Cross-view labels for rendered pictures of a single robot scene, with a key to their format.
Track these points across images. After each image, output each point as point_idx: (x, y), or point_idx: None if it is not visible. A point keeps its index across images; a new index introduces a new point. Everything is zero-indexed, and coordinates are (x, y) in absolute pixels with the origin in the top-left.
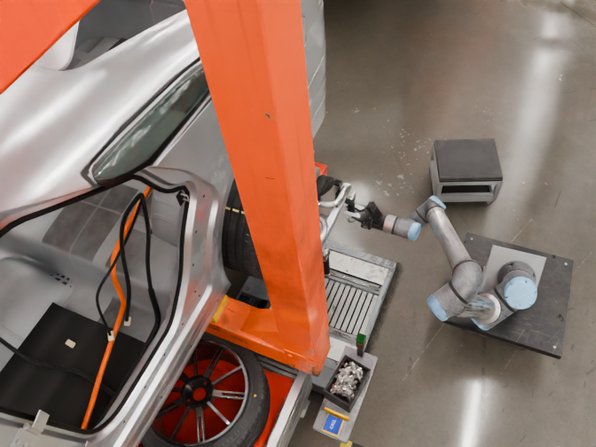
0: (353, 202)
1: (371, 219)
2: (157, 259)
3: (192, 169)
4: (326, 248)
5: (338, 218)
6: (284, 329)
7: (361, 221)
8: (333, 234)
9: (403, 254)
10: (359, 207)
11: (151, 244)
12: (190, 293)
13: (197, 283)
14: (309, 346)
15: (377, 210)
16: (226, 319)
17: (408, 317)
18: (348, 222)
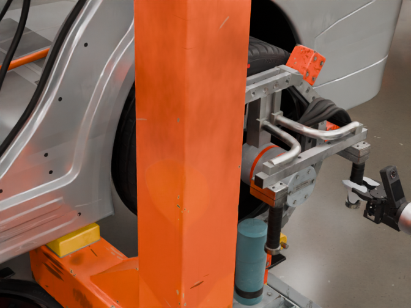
0: (361, 161)
1: (383, 199)
2: (22, 107)
3: None
4: (283, 184)
5: (349, 290)
6: (146, 239)
7: (365, 198)
8: (330, 307)
9: None
10: (372, 181)
11: (27, 92)
12: (36, 146)
13: (55, 143)
14: (176, 292)
15: (398, 186)
16: (79, 260)
17: None
18: (363, 300)
